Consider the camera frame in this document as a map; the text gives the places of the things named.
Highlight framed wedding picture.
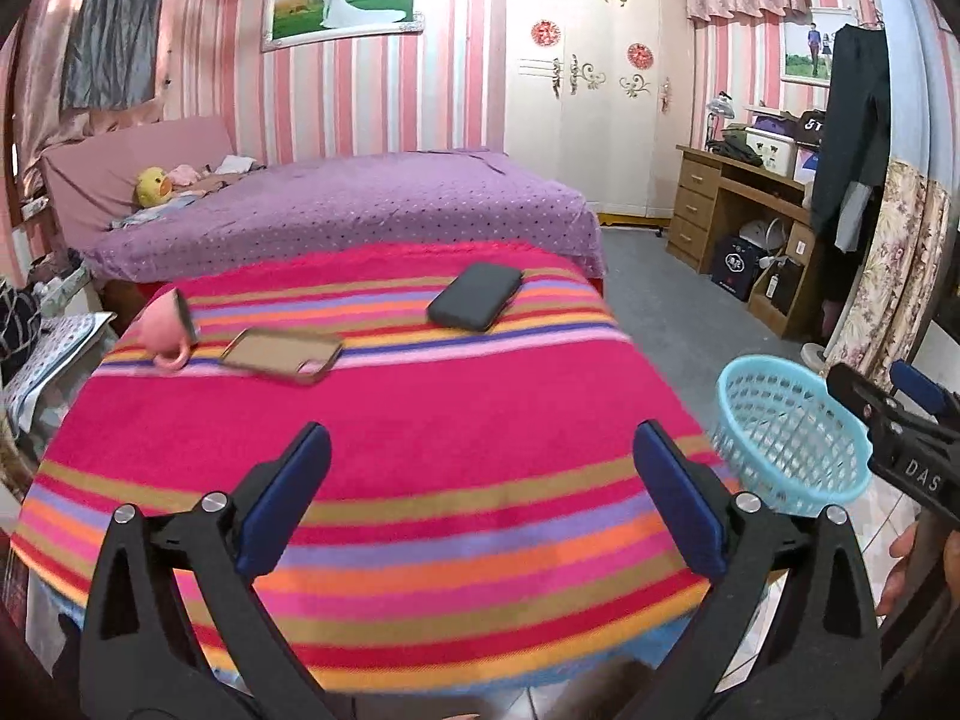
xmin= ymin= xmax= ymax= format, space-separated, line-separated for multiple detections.
xmin=260 ymin=0 xmax=427 ymax=53

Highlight polka dot cloth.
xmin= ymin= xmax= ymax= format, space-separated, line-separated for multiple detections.
xmin=4 ymin=311 xmax=117 ymax=421

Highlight light blue plastic basket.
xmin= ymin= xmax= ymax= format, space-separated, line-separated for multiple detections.
xmin=709 ymin=356 xmax=875 ymax=518

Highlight pink headboard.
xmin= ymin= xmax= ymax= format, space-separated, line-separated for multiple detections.
xmin=37 ymin=116 xmax=237 ymax=252

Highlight dark hanging clothes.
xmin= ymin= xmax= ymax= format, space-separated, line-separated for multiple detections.
xmin=808 ymin=24 xmax=893 ymax=252

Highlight black patterned bag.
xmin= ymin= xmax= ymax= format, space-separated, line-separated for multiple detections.
xmin=0 ymin=281 xmax=42 ymax=383

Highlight tan phone case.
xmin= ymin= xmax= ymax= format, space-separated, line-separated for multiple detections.
xmin=219 ymin=326 xmax=344 ymax=385

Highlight black paper bag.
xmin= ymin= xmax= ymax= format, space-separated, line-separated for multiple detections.
xmin=711 ymin=234 xmax=762 ymax=302

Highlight dark bag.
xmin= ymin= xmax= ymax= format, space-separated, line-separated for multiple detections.
xmin=709 ymin=131 xmax=766 ymax=166

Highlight white fan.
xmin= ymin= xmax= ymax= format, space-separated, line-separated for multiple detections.
xmin=739 ymin=217 xmax=788 ymax=260

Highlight person's right hand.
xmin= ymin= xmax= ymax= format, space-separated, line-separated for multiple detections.
xmin=876 ymin=521 xmax=922 ymax=616

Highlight pink cup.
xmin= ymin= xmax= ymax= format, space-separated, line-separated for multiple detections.
xmin=135 ymin=287 xmax=202 ymax=372

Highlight purple dotted bed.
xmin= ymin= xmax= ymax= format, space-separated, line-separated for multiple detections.
xmin=79 ymin=148 xmax=607 ymax=293

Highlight black power bank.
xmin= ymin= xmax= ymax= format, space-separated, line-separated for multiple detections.
xmin=426 ymin=264 xmax=524 ymax=333

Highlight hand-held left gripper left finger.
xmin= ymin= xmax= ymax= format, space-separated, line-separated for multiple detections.
xmin=81 ymin=422 xmax=353 ymax=720

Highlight small framed photo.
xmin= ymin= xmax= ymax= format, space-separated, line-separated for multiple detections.
xmin=780 ymin=7 xmax=860 ymax=85

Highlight pink satin curtain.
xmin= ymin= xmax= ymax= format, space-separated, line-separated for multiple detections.
xmin=7 ymin=0 xmax=241 ymax=188

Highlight floral curtain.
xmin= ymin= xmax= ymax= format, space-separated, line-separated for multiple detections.
xmin=825 ymin=0 xmax=960 ymax=391

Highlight grey hanging cloth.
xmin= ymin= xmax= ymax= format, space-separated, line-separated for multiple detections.
xmin=60 ymin=0 xmax=173 ymax=110

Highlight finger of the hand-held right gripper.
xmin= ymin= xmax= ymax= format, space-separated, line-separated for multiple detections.
xmin=891 ymin=360 xmax=960 ymax=425
xmin=826 ymin=364 xmax=905 ymax=432

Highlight white wardrobe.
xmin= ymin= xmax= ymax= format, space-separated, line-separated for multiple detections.
xmin=502 ymin=0 xmax=695 ymax=220

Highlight white storage box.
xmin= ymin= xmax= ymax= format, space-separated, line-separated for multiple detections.
xmin=746 ymin=127 xmax=800 ymax=179

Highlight yellow duck plush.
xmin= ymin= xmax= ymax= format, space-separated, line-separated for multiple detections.
xmin=133 ymin=167 xmax=172 ymax=209

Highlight striped red blanket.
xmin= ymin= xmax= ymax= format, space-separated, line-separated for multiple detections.
xmin=11 ymin=244 xmax=751 ymax=698

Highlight desk lamp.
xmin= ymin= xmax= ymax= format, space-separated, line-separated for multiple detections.
xmin=705 ymin=90 xmax=736 ymax=151

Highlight wooden desk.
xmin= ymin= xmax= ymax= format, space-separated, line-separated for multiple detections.
xmin=666 ymin=144 xmax=826 ymax=338

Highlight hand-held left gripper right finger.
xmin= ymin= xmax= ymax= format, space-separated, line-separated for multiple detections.
xmin=632 ymin=420 xmax=891 ymax=720

